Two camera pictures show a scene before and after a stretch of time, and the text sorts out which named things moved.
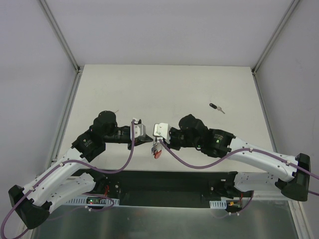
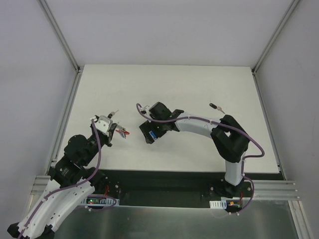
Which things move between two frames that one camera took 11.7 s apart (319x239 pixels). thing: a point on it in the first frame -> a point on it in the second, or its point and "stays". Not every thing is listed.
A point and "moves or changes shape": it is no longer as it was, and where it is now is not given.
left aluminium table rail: [66, 117] stays
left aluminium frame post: [77, 67] stays
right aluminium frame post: [274, 35] stays
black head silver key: [215, 107] stays
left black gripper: [134, 142] -> [112, 129]
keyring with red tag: [156, 149] moves or changes shape
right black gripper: [171, 138] -> [145, 131]
